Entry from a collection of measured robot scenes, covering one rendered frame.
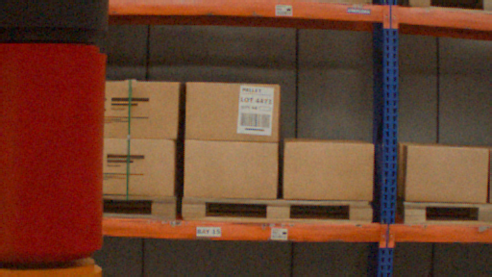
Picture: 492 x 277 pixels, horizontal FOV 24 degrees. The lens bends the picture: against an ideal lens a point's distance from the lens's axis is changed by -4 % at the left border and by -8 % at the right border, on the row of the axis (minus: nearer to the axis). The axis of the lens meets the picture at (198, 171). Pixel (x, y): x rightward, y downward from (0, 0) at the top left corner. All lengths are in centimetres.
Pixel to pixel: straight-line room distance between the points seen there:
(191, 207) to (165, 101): 68
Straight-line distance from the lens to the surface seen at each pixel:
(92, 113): 31
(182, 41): 913
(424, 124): 915
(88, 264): 31
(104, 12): 31
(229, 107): 779
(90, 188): 31
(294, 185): 780
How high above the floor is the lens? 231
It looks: 3 degrees down
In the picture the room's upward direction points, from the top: 1 degrees clockwise
